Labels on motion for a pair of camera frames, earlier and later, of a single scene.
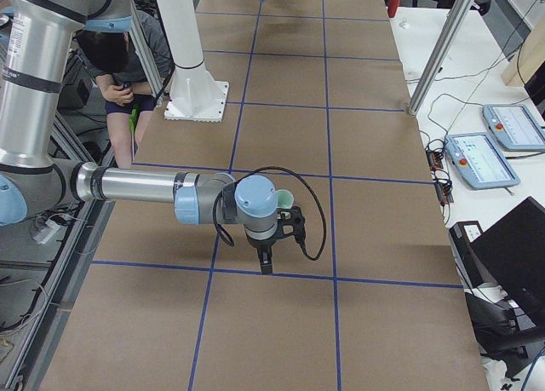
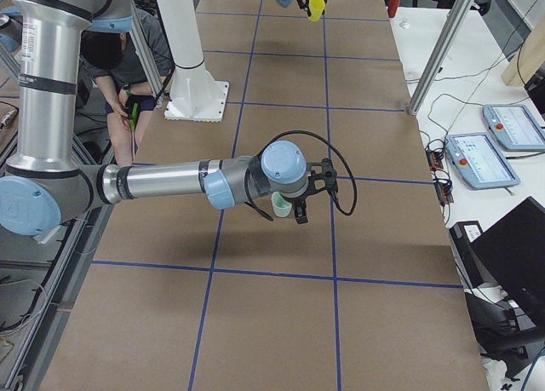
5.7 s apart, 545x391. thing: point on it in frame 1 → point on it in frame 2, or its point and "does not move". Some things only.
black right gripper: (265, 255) → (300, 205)
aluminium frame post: (442, 50) does not move
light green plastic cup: (284, 198) does not move
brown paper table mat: (318, 86) does not move
